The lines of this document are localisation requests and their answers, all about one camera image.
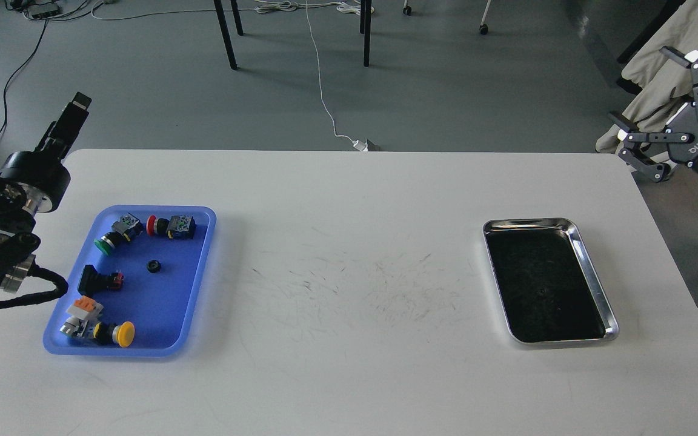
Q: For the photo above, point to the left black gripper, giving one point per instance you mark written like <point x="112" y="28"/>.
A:
<point x="41" y="172"/>

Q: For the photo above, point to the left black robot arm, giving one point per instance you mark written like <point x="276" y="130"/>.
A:
<point x="22" y="281"/>

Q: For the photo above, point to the beige cloth on chair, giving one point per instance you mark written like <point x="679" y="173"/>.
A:
<point x="663" y="82"/>

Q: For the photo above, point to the black power strip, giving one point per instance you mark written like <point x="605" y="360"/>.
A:
<point x="36" y="10"/>

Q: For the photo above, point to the orange grey terminal block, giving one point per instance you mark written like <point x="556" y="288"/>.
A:
<point x="85" y="308"/>

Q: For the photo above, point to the blue plastic tray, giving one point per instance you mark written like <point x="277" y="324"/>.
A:
<point x="159" y="305"/>

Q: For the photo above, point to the black table leg left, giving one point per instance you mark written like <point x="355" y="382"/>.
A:
<point x="225" y="31"/>

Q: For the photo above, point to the black table leg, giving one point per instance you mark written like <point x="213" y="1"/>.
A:
<point x="365" y="29"/>
<point x="225" y="31"/>

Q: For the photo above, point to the stainless steel tray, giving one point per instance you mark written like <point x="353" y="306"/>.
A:
<point x="548" y="287"/>

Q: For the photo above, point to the white power adapter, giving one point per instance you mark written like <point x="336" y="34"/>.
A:
<point x="365" y="146"/>

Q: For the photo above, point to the black table leg right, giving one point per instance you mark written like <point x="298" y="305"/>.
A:
<point x="365" y="29"/>

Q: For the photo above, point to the green push button switch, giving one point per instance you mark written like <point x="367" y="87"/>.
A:
<point x="122" y="232"/>

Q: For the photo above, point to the black selector switch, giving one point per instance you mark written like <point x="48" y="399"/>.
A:
<point x="92" y="282"/>

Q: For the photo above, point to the red push button switch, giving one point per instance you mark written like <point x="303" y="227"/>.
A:
<point x="176" y="227"/>

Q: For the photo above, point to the yellow push button switch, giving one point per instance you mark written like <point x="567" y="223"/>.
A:
<point x="100" y="333"/>

